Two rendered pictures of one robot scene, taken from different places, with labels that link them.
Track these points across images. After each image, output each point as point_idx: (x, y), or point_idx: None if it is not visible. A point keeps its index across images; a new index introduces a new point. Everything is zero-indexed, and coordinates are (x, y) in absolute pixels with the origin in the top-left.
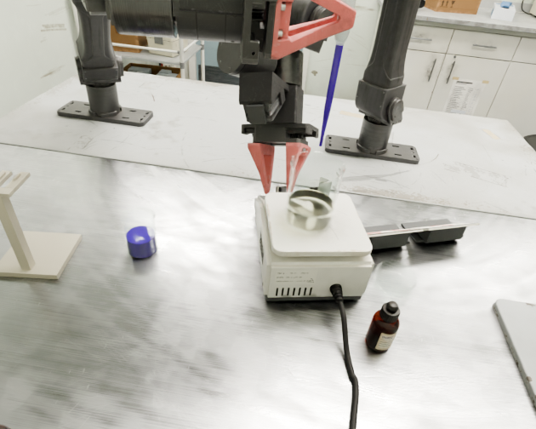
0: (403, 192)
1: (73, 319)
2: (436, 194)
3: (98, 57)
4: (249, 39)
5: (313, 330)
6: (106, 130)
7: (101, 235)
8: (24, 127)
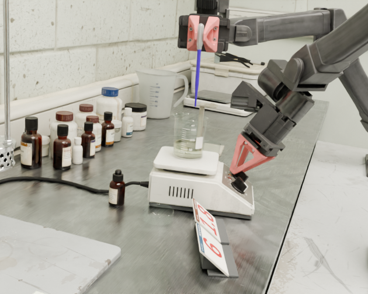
0: (291, 269)
1: None
2: (293, 291)
3: (361, 112)
4: (178, 37)
5: (133, 191)
6: (351, 167)
7: (222, 159)
8: (339, 150)
